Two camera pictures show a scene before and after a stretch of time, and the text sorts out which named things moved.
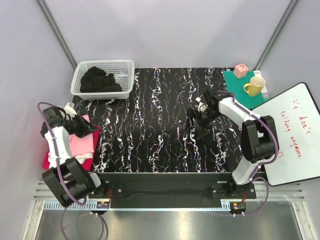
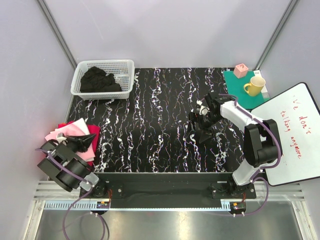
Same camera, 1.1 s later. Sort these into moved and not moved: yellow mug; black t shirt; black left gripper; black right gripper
Moved: black left gripper
Not moved: yellow mug; black t shirt; black right gripper
